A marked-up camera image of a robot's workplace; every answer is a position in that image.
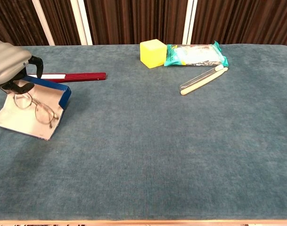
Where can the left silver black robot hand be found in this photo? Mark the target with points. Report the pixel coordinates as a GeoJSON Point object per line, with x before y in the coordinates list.
{"type": "Point", "coordinates": [9, 63]}

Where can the wire-rimmed eyeglasses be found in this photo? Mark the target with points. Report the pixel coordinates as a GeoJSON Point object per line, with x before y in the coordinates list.
{"type": "Point", "coordinates": [36, 103]}

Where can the blue box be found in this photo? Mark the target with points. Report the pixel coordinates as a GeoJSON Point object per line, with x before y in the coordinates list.
{"type": "Point", "coordinates": [18, 120]}

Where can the dark red white slim box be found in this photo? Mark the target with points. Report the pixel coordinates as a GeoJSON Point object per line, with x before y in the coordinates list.
{"type": "Point", "coordinates": [86, 76]}

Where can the dark brown pleated curtain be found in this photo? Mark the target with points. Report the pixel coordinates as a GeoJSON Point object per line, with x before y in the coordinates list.
{"type": "Point", "coordinates": [133, 21]}

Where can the yellow foam cube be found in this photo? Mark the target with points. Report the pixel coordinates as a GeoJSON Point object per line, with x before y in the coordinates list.
{"type": "Point", "coordinates": [152, 55]}

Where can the teal carpet table cloth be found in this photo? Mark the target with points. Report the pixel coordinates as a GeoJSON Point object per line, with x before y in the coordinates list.
{"type": "Point", "coordinates": [157, 146]}

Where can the teal clear plastic packet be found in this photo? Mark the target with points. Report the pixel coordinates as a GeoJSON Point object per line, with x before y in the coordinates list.
{"type": "Point", "coordinates": [195, 55]}

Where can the clear glass test tube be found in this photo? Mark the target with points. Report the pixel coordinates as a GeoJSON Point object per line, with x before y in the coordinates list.
{"type": "Point", "coordinates": [199, 77]}

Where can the light wooden stick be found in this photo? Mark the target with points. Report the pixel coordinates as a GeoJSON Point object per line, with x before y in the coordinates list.
{"type": "Point", "coordinates": [202, 83]}

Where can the thin white frame post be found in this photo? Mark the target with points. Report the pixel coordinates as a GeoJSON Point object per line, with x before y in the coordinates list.
{"type": "Point", "coordinates": [43, 23]}

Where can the wide white frame post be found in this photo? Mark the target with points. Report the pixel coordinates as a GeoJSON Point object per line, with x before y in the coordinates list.
{"type": "Point", "coordinates": [81, 23]}
{"type": "Point", "coordinates": [190, 23]}

